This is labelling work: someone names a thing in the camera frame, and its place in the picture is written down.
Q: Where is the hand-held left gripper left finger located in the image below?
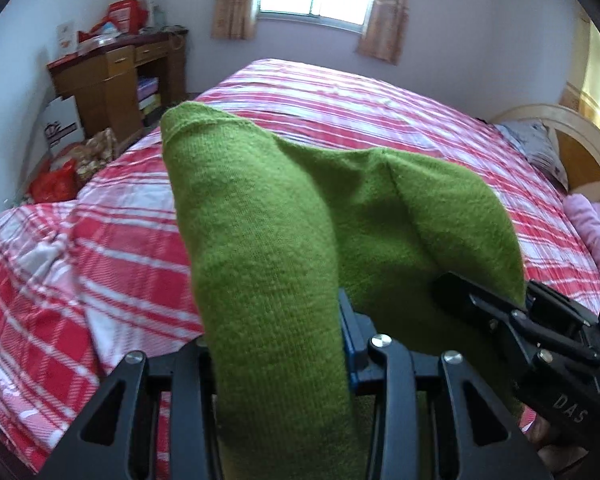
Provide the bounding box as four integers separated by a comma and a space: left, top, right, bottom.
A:
37, 344, 222, 480

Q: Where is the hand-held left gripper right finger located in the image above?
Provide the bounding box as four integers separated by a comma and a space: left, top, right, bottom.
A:
337, 287, 552, 480

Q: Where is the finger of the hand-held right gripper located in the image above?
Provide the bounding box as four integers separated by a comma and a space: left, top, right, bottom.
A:
432, 272, 600, 365
526, 281, 597, 330

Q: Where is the green striped knit sweater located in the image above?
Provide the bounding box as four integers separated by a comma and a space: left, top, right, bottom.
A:
160, 101, 528, 480

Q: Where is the person's right hand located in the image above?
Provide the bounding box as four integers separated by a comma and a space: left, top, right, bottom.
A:
524, 414, 572, 472

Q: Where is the pink blanket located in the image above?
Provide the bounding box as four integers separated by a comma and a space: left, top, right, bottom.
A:
562, 193, 600, 282

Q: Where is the wooden headboard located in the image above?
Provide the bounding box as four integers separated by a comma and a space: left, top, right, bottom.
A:
490, 104, 600, 201

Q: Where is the grey pillow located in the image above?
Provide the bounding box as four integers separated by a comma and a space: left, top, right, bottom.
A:
495, 120, 571, 187

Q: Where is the red plaid bed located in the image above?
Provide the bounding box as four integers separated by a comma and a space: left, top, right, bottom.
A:
0, 58, 600, 480

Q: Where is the red plastic bag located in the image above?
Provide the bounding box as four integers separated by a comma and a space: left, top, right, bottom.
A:
28, 157, 81, 205

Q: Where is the gold patterned bag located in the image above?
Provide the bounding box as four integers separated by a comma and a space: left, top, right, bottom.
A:
75, 127, 119, 181

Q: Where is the white paper bag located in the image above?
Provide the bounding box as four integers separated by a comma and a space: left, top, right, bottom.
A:
42, 95, 86, 159

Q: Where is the beige curtain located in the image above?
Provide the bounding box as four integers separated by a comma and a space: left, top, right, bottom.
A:
210, 0, 261, 41
355, 0, 415, 66

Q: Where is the stack of books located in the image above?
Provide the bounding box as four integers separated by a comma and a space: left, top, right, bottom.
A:
137, 76, 161, 116

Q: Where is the brown wooden desk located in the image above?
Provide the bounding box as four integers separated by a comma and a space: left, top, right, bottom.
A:
47, 30, 189, 161

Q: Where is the white card box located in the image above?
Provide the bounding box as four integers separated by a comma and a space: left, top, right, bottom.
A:
55, 20, 79, 56

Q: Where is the red gift bag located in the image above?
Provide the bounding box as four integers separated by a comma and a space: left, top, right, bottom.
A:
105, 0, 149, 34

